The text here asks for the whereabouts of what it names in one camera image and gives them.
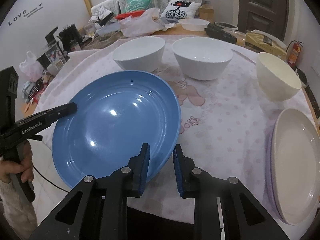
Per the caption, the blue plate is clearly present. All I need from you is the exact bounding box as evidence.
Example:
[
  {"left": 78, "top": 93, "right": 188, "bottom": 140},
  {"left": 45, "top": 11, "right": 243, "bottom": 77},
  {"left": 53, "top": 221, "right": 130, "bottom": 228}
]
[{"left": 52, "top": 70, "right": 181, "bottom": 187}]

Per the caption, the large beige plate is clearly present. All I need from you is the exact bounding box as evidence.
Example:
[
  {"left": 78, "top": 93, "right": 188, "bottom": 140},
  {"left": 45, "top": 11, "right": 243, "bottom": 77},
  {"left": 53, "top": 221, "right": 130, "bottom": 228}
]
[{"left": 270, "top": 108, "right": 319, "bottom": 225}]

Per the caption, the cream bowl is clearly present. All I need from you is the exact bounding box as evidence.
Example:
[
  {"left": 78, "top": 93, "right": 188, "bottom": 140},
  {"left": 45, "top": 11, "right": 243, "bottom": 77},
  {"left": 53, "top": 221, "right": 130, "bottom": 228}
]
[{"left": 256, "top": 52, "right": 302, "bottom": 101}]

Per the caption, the person's left hand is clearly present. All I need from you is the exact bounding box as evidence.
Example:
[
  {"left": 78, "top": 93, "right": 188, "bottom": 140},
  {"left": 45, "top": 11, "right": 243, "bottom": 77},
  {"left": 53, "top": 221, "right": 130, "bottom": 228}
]
[{"left": 0, "top": 141, "right": 34, "bottom": 184}]

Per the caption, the white bag on floor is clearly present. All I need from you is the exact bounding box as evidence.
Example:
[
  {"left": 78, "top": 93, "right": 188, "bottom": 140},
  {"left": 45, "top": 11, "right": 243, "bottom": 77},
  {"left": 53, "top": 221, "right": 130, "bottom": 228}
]
[{"left": 19, "top": 51, "right": 44, "bottom": 82}]

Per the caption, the lavender plate underneath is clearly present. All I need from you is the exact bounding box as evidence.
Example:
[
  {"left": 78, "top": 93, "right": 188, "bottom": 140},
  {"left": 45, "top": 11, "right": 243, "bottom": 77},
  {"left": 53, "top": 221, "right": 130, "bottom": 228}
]
[{"left": 265, "top": 127, "right": 286, "bottom": 223}]

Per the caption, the black kettle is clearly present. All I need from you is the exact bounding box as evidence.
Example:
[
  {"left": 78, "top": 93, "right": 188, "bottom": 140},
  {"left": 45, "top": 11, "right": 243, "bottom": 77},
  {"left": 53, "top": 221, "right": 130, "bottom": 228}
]
[{"left": 57, "top": 24, "right": 83, "bottom": 52}]

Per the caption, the black white pillow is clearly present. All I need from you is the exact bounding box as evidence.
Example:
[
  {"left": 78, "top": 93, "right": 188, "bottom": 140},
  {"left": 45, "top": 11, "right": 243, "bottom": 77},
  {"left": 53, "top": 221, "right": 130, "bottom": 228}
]
[{"left": 89, "top": 7, "right": 114, "bottom": 27}]

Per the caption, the red lid container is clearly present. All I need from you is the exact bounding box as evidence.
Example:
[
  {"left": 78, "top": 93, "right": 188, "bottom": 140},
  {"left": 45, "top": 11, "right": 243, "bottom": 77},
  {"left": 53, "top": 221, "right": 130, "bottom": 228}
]
[{"left": 116, "top": 10, "right": 145, "bottom": 20}]

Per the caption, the teal pillow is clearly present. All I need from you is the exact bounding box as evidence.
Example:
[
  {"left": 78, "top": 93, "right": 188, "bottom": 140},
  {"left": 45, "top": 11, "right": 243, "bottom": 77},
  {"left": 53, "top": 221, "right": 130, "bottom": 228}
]
[{"left": 123, "top": 0, "right": 151, "bottom": 13}]

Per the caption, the white plastic bag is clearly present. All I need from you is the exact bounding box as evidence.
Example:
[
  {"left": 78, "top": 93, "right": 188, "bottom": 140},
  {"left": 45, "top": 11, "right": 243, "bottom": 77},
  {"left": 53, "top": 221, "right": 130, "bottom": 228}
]
[{"left": 119, "top": 8, "right": 175, "bottom": 38}]

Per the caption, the red fire extinguisher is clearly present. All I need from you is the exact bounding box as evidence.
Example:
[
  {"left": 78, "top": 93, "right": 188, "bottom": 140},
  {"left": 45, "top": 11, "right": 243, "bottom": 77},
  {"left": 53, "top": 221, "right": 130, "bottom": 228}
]
[{"left": 286, "top": 40, "right": 303, "bottom": 70}]

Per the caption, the tree print pillow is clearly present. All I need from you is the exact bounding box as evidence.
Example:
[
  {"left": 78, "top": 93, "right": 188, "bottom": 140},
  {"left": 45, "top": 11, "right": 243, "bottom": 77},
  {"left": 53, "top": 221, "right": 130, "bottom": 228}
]
[{"left": 161, "top": 0, "right": 201, "bottom": 20}]

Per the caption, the gold paper bag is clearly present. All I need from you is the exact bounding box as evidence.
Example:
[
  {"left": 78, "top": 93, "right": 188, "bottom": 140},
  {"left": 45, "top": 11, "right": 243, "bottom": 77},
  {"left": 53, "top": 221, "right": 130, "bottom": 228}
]
[{"left": 244, "top": 30, "right": 287, "bottom": 60}]

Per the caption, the white plastic container bowl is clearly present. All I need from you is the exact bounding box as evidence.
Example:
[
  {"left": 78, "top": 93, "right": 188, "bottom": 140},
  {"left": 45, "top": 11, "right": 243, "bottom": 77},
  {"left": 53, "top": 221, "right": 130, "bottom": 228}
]
[{"left": 178, "top": 18, "right": 210, "bottom": 31}]

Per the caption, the black folded bag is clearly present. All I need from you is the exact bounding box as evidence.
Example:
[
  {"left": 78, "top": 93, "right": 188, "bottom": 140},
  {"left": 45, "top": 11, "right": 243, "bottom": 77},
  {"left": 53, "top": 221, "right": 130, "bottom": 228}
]
[{"left": 204, "top": 23, "right": 237, "bottom": 44}]

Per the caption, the grey trash bin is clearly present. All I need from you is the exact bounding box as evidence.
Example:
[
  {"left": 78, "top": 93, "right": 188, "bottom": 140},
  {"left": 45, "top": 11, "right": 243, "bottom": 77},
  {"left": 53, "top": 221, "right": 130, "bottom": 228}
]
[{"left": 214, "top": 21, "right": 238, "bottom": 30}]

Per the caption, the wooden sofa armrest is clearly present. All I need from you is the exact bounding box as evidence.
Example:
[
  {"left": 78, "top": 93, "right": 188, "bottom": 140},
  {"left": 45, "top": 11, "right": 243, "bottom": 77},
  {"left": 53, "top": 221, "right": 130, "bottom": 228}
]
[{"left": 199, "top": 4, "right": 214, "bottom": 23}]

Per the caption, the dark entrance door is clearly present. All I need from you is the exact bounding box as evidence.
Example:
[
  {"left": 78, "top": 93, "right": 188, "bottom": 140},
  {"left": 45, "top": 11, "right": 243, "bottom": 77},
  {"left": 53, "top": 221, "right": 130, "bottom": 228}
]
[{"left": 238, "top": 0, "right": 289, "bottom": 41}]

